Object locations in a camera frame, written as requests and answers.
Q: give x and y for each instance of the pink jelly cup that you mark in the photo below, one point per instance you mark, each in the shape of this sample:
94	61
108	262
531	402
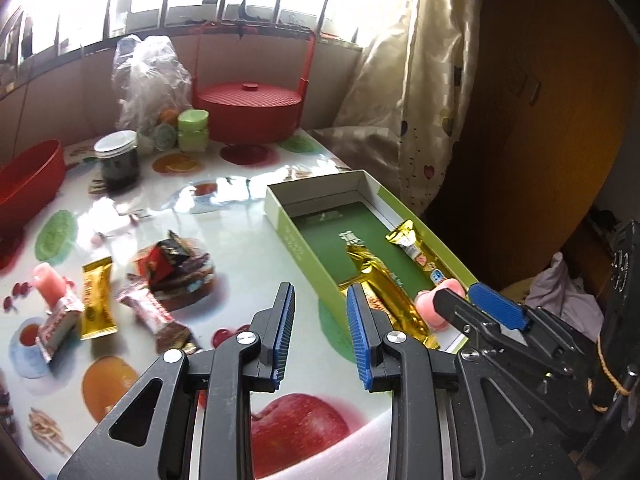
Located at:
47	282
432	305

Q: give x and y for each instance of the green and white cardboard box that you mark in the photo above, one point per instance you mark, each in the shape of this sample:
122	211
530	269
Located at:
330	230

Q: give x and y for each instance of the glass jar with white lid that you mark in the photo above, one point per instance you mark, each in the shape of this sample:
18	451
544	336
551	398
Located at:
117	162

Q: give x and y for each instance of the red oval bowl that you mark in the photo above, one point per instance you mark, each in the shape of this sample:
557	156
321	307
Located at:
30	180

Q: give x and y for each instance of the large plain gold snack packet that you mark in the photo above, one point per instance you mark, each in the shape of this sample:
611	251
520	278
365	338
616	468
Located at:
385	300

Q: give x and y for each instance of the large gold packet colourful print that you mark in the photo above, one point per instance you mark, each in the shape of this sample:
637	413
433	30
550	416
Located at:
415	250

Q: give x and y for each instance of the orange fruit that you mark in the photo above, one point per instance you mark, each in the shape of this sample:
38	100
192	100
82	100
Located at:
170	113

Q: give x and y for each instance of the cream patterned curtain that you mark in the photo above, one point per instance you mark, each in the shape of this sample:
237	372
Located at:
430	85

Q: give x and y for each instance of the clear plastic bag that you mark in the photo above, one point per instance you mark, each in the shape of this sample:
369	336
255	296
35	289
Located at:
145	80

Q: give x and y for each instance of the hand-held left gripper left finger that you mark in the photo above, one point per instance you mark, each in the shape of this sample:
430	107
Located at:
282	340

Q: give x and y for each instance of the green jar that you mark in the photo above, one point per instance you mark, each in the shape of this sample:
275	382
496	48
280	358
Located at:
193	130

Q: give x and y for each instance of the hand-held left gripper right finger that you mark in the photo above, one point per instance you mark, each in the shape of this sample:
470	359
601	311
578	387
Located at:
359	340

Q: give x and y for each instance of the pale purple cloth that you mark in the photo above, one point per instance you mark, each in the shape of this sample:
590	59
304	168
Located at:
565	290

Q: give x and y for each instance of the black and red snack packet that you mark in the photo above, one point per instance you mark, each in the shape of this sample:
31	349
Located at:
200	262
167	260

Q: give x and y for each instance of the red and white snack packet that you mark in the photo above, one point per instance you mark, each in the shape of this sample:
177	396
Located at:
57	327

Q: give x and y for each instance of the small gold snack packet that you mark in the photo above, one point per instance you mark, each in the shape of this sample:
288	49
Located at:
97	300

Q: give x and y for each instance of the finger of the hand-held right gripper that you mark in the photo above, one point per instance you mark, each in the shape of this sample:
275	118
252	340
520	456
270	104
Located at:
497	307
460	315

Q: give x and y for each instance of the pale green round tin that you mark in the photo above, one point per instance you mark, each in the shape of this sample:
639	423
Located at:
163	136

